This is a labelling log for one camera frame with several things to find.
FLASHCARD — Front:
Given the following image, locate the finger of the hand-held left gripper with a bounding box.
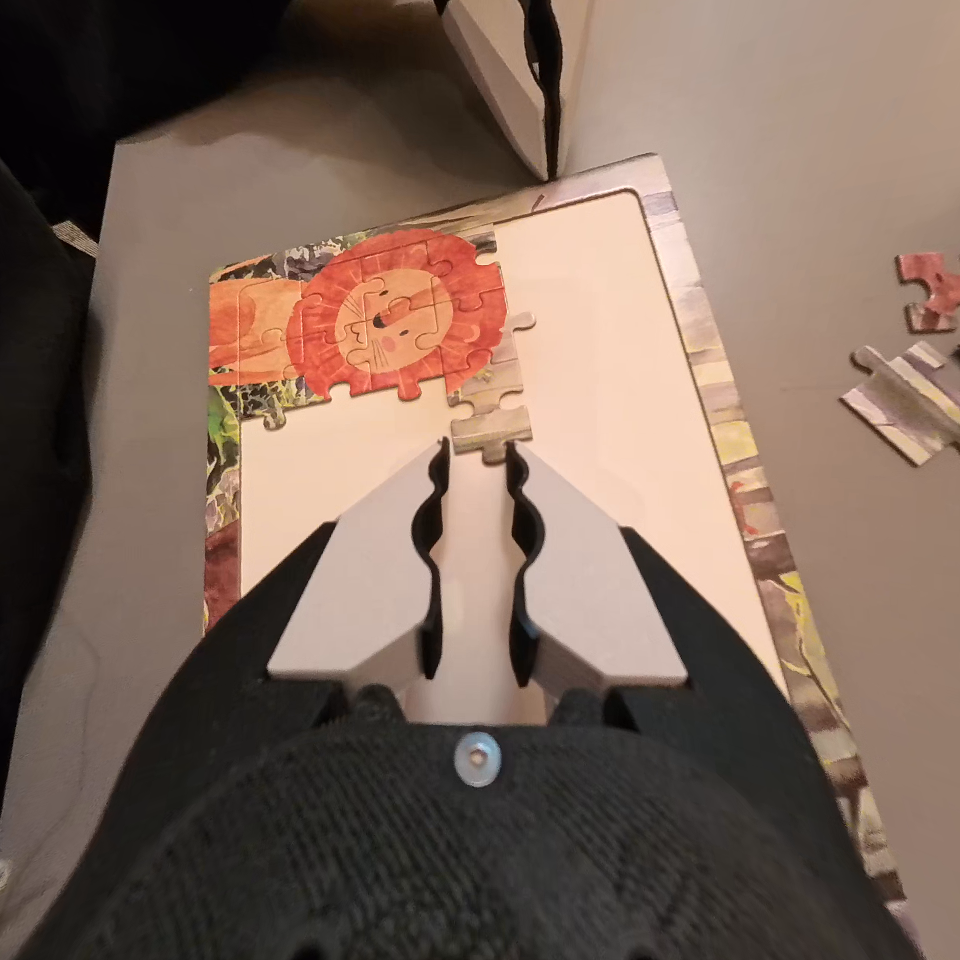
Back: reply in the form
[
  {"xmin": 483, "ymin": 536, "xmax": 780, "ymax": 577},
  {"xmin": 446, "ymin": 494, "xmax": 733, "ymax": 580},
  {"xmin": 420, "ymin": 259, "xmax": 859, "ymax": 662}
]
[
  {"xmin": 536, "ymin": 0, "xmax": 596, "ymax": 181},
  {"xmin": 433, "ymin": 0, "xmax": 552, "ymax": 183}
]

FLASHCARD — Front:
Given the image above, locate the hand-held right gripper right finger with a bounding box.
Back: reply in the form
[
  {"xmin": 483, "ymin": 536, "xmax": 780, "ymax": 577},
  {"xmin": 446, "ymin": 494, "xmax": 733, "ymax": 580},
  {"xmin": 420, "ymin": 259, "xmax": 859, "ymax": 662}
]
[{"xmin": 506, "ymin": 441, "xmax": 691, "ymax": 710}]

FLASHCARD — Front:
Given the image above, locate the assembled lion puzzle section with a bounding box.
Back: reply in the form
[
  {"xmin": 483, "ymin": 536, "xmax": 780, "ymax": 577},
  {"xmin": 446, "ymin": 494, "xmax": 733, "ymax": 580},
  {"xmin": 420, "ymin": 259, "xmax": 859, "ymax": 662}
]
[{"xmin": 206, "ymin": 227, "xmax": 538, "ymax": 466}]

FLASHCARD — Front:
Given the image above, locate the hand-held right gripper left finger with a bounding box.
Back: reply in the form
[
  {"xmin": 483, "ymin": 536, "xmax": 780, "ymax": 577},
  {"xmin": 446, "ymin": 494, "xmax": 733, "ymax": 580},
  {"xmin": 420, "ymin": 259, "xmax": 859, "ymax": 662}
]
[{"xmin": 266, "ymin": 437, "xmax": 453, "ymax": 702}]

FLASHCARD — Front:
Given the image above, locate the orange mane jigsaw piece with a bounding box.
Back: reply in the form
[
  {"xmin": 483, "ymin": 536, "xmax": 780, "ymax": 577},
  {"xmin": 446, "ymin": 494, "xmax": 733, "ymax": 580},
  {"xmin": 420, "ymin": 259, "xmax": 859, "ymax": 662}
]
[{"xmin": 442, "ymin": 307, "xmax": 538, "ymax": 410}]

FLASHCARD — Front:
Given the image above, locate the pile of loose puzzle pieces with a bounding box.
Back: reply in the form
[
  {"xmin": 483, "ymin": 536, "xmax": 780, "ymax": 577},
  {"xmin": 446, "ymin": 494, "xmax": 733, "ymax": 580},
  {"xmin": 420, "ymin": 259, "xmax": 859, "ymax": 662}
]
[{"xmin": 838, "ymin": 251, "xmax": 960, "ymax": 468}]

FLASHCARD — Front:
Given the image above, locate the grey stone print jigsaw piece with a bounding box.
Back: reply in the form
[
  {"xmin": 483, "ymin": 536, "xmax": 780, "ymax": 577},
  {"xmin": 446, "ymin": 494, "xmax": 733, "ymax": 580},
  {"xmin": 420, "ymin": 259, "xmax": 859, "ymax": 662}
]
[{"xmin": 447, "ymin": 390, "xmax": 535, "ymax": 465}]

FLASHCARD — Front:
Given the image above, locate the printed frame puzzle tray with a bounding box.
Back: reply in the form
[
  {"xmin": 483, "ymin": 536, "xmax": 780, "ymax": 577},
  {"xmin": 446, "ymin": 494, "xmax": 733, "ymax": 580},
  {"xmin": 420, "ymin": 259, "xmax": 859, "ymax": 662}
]
[{"xmin": 201, "ymin": 153, "xmax": 909, "ymax": 901}]

